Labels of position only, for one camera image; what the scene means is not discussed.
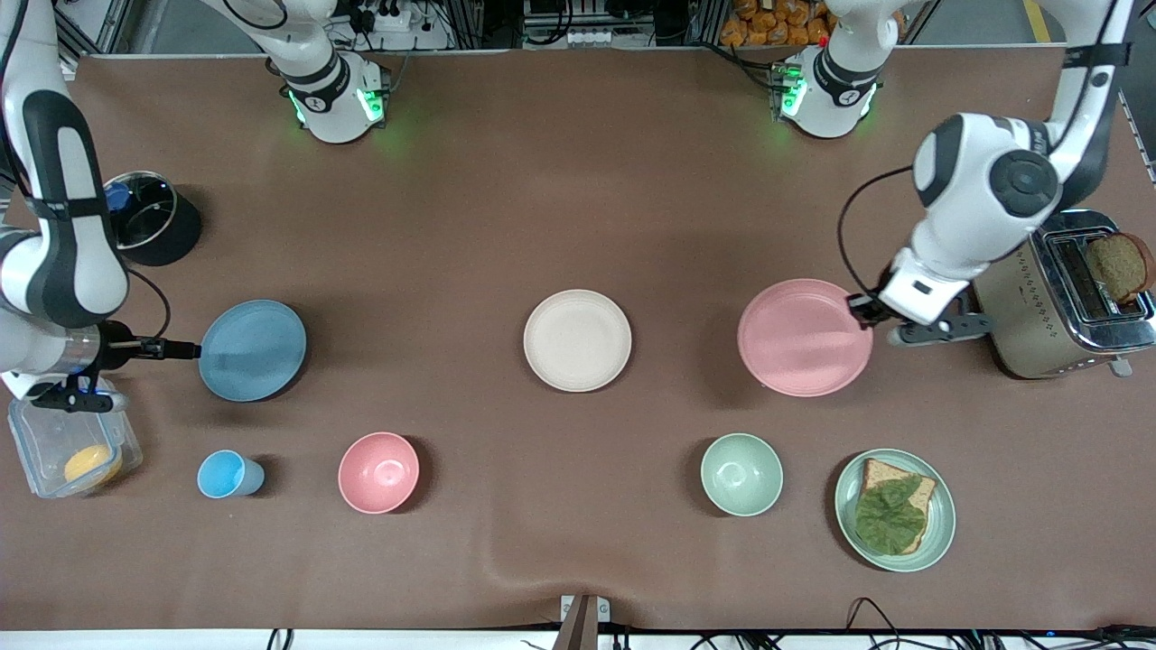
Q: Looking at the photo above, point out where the pink plate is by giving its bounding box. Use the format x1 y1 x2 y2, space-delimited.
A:
737 278 874 398

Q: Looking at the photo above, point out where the blue plate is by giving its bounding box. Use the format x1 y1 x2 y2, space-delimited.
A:
199 300 308 403

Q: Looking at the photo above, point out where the yellow orange round food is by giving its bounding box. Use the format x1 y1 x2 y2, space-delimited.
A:
63 444 123 488

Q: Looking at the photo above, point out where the clear plastic container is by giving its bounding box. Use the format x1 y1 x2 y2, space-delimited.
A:
7 384 144 499

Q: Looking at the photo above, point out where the blue cup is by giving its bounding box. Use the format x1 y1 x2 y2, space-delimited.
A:
197 450 266 499

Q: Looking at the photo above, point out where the glass lid with blue knob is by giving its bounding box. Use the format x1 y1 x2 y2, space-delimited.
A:
104 172 176 251

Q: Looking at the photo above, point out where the beige and chrome toaster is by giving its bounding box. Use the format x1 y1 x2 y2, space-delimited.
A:
971 209 1156 380

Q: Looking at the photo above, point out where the toast slice with brown crust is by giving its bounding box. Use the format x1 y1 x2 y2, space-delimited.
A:
858 459 937 553

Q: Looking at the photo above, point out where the green bowl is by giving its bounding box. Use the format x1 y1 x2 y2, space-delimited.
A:
701 433 784 517

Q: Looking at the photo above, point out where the green lettuce leaf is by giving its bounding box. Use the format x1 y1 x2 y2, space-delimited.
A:
854 476 928 554

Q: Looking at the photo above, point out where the green plate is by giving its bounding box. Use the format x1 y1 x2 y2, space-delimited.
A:
834 449 956 572

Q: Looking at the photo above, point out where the pink bowl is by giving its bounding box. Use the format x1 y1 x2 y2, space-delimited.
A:
338 432 421 515

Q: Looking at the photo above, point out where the dark brown bread slice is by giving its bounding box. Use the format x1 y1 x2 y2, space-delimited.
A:
1086 232 1155 304

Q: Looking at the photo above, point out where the beige plate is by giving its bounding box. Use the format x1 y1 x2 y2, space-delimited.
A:
523 289 632 394

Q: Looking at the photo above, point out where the bag of oranges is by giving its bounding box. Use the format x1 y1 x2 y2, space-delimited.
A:
720 0 836 48

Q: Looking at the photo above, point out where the white power strip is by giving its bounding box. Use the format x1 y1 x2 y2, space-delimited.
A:
348 0 452 51

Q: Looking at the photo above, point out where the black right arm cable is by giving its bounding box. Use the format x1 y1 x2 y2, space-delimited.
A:
126 266 172 340

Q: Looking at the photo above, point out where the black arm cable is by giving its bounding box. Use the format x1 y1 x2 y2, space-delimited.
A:
837 165 915 299
126 266 172 340

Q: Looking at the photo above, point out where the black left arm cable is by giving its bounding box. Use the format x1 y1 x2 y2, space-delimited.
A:
837 165 915 299

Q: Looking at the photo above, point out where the black saucepan with blue handle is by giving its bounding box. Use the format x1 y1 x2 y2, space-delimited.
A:
104 172 202 267

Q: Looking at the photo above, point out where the black looped floor cable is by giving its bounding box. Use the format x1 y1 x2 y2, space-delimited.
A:
844 598 904 650

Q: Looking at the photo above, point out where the metal table edge bracket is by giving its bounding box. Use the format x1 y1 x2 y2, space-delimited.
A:
560 594 611 650

